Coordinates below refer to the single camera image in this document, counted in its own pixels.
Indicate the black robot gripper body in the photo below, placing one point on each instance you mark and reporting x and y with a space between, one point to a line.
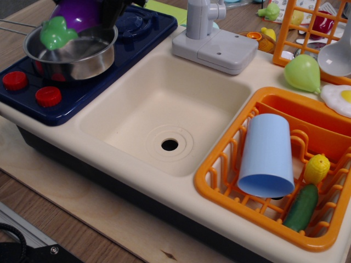
140 3

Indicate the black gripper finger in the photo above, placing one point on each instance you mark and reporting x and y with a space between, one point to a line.
111 10

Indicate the purple toy eggplant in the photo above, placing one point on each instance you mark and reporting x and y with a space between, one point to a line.
67 20

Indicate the stainless steel pan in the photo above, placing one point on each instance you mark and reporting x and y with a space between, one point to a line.
61 54

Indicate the green cutting board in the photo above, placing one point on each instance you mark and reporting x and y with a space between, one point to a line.
179 13

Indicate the red stove knob right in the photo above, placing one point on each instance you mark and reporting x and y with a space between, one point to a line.
48 96

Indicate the red stove knob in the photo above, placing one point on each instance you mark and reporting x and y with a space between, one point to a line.
15 80
48 96

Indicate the red stove knob left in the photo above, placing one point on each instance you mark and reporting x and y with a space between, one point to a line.
15 80

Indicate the blue toy stove top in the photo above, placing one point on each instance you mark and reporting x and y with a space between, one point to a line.
140 30

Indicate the grey toy faucet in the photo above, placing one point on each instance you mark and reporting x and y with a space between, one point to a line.
206 45

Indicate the beige toy sink unit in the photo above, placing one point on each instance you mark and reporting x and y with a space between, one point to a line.
154 128

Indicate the orange toy strainer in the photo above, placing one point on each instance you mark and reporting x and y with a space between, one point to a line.
265 42

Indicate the green toy broccoli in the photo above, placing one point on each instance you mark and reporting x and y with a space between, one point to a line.
270 13

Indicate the yellow toy piece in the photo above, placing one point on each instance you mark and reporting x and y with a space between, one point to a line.
269 32

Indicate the green toy pear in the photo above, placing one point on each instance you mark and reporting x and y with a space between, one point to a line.
303 73

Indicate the red toy vegetable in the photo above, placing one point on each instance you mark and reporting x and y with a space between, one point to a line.
322 24

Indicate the light blue plastic cup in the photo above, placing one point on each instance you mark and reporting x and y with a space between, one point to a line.
266 166

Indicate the grey plastic ladle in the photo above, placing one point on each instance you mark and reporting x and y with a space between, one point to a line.
334 59

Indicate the toy fried egg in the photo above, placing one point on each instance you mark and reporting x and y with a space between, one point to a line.
337 98

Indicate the orange dish drainer basket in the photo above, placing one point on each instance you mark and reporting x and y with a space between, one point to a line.
315 129

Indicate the yellow toy corn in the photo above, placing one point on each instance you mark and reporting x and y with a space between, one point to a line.
316 169

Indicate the green toy cucumber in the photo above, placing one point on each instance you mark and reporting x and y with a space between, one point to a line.
302 209

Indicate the black mount plate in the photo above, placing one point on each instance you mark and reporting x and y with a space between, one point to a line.
51 254

